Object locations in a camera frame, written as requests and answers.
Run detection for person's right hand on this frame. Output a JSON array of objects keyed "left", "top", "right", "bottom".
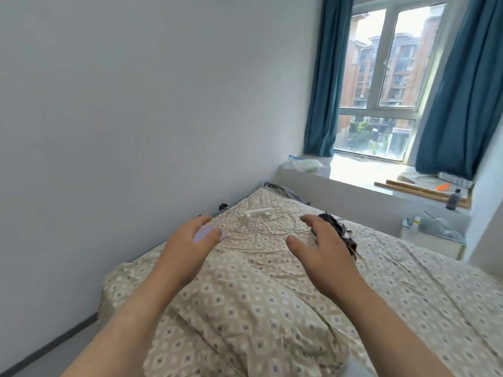
[{"left": 286, "top": 214, "right": 372, "bottom": 301}]

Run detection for person's left hand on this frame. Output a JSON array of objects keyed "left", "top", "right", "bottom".
[{"left": 151, "top": 215, "right": 223, "bottom": 289}]

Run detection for bed with patterned sheet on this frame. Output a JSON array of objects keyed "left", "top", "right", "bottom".
[{"left": 98, "top": 187, "right": 503, "bottom": 377}]

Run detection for person's right forearm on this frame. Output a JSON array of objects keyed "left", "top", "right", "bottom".
[{"left": 336, "top": 282, "right": 456, "bottom": 377}]

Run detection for person's left forearm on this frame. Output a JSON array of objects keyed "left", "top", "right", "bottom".
[{"left": 59, "top": 270, "right": 181, "bottom": 377}]

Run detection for purple notebook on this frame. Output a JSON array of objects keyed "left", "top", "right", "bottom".
[{"left": 193, "top": 225, "right": 231, "bottom": 244}]

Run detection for clear plastic bag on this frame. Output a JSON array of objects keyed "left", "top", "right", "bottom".
[{"left": 279, "top": 154, "right": 327, "bottom": 174}]

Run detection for white bedside cabinet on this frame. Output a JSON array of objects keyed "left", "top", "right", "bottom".
[{"left": 400, "top": 217, "right": 467, "bottom": 261}]

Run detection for wooden planks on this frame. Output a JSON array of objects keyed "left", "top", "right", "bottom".
[{"left": 373, "top": 179, "right": 471, "bottom": 209}]

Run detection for grey cloth item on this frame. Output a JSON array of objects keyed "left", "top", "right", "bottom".
[{"left": 417, "top": 209, "right": 466, "bottom": 242}]

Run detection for dark bottle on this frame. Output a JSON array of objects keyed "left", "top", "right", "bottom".
[{"left": 445, "top": 188, "right": 464, "bottom": 211}]

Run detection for window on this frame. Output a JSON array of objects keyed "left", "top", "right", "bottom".
[{"left": 333, "top": 2, "right": 449, "bottom": 163}]

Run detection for white cable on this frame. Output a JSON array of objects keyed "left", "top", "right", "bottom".
[{"left": 235, "top": 207, "right": 311, "bottom": 237}]

